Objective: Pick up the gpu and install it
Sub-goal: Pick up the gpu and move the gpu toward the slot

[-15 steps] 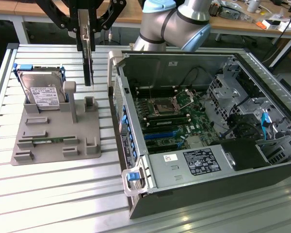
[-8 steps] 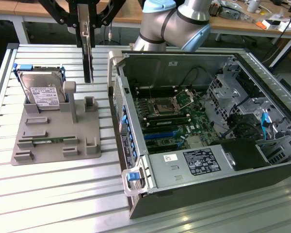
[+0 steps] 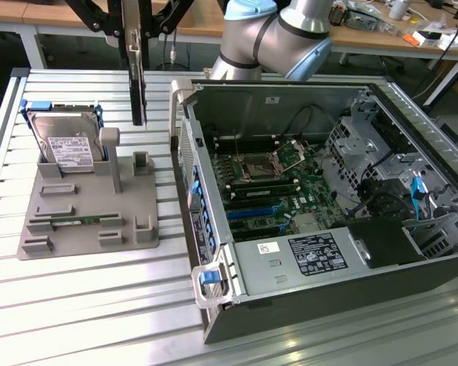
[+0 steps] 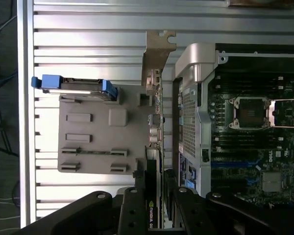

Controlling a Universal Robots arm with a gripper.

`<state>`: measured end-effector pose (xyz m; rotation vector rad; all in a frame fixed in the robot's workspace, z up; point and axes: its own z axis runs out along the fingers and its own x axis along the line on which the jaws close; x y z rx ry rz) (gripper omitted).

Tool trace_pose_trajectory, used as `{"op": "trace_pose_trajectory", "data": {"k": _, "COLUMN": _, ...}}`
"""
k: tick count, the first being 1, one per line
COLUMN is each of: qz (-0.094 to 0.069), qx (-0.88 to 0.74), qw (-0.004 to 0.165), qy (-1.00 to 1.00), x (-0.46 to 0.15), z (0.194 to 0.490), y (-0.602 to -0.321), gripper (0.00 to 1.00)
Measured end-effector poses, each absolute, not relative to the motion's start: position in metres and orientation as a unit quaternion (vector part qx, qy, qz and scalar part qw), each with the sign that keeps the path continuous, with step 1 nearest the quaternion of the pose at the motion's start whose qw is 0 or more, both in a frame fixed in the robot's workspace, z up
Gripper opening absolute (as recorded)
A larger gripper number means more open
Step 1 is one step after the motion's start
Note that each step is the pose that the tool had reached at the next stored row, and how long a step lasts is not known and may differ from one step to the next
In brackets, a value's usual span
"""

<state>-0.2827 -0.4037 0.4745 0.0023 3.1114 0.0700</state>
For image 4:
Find silver chipset heatsink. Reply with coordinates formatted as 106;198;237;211
261;171;285;193

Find CPU socket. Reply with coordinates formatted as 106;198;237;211
231;96;271;129

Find empty black RAM slots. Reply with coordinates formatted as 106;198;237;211
217;73;285;93

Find grey plastic parts rack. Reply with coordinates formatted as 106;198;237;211
57;85;152;174

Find metal socket cover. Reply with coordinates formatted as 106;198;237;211
270;99;294;128

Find green Dell motherboard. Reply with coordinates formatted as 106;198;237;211
208;56;294;211

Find blue expansion slot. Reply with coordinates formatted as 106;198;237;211
212;160;262;169

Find hard disk in blue carrier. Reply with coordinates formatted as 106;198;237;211
31;75;121;101

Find open black PC case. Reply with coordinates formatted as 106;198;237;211
171;42;294;235

